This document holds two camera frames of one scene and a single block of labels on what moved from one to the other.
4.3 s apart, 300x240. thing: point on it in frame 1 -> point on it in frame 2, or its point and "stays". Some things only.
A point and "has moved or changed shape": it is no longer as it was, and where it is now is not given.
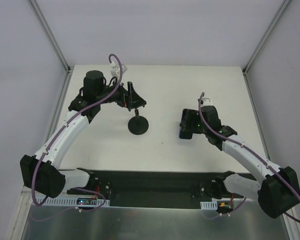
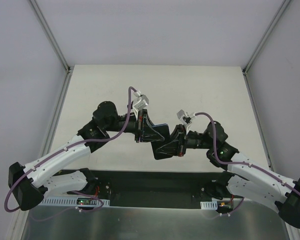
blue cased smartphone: [186, 131] has moved or changed shape
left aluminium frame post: [51, 36] stays
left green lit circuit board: [84, 201] stays
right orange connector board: [223, 204] stays
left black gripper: [126, 98] -> [140, 125]
